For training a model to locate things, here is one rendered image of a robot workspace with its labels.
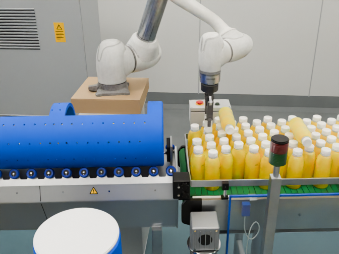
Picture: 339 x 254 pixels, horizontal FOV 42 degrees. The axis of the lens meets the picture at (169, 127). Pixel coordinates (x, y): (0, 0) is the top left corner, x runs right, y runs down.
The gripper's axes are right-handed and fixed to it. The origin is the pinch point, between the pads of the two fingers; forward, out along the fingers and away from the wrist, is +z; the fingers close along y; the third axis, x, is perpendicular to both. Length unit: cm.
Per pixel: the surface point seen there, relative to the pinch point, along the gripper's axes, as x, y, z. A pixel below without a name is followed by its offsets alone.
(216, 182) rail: 0.9, 27.2, 13.2
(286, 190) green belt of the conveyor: 31.6, 24.3, 20.2
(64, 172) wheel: -63, 17, 13
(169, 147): -17.7, 10.7, 5.9
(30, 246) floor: -108, -44, 110
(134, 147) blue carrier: -32.1, 20.5, -0.4
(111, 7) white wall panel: -69, -266, 6
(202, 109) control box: -1.2, -17.6, 1.2
